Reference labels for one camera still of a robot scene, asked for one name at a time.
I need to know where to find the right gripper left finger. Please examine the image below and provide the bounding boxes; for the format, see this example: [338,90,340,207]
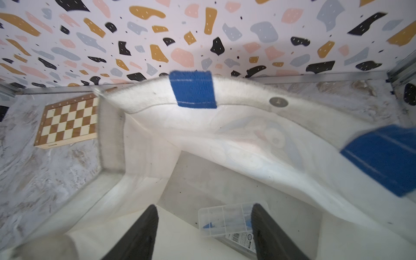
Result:
[102,205,159,260]

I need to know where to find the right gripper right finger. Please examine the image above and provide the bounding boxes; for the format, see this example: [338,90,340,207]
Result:
[251,203,309,260]

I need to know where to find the white canvas bag blue handles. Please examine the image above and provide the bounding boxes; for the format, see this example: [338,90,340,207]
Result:
[1,71,416,260]

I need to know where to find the wooden chessboard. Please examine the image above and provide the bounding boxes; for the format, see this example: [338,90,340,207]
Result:
[34,93,99,149]

